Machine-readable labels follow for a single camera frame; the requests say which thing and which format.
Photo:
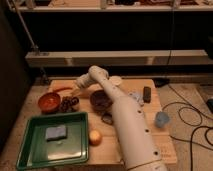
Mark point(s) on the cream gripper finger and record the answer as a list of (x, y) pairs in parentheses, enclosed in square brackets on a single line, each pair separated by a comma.
[(76, 92)]

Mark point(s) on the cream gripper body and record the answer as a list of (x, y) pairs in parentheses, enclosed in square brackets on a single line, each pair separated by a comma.
[(84, 81)]

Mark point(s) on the red chili pepper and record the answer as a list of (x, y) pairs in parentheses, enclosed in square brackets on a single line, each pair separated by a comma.
[(55, 90)]

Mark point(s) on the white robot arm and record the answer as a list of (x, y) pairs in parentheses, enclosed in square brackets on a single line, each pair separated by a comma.
[(139, 151)]

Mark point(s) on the purple bowl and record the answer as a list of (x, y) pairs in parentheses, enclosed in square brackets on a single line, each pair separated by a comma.
[(100, 101)]

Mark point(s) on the orange bowl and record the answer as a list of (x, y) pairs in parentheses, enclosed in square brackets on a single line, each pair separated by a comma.
[(49, 102)]

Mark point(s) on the dark grapes bunch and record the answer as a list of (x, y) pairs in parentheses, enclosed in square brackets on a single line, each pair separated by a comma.
[(69, 104)]

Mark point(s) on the blue sponge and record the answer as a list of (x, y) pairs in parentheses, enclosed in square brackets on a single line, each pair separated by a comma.
[(55, 133)]

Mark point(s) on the green plastic tray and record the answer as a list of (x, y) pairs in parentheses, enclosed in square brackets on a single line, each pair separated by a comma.
[(36, 152)]

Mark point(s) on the dark rectangular block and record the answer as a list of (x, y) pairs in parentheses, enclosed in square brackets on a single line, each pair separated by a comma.
[(147, 94)]

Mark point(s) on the wooden cutting board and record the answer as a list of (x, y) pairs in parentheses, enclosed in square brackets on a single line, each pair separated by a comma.
[(108, 151)]

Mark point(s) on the light blue cup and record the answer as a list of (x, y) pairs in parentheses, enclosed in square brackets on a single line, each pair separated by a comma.
[(161, 119)]

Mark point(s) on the white shelf rail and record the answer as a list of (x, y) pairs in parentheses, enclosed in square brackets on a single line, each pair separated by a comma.
[(118, 58)]

